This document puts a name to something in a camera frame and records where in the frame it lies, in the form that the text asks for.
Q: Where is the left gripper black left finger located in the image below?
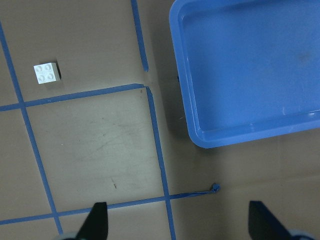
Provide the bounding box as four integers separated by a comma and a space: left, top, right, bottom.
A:
75, 202, 109, 240

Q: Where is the white block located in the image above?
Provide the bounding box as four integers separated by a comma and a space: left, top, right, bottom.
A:
33, 62, 61, 84

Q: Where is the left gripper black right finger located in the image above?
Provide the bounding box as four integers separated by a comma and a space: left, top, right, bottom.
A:
248, 200, 292, 240

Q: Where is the blue plastic tray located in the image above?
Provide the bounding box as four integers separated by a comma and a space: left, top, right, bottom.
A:
169, 0, 320, 149

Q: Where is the brown paper table cover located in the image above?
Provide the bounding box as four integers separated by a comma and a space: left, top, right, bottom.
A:
0, 0, 320, 240

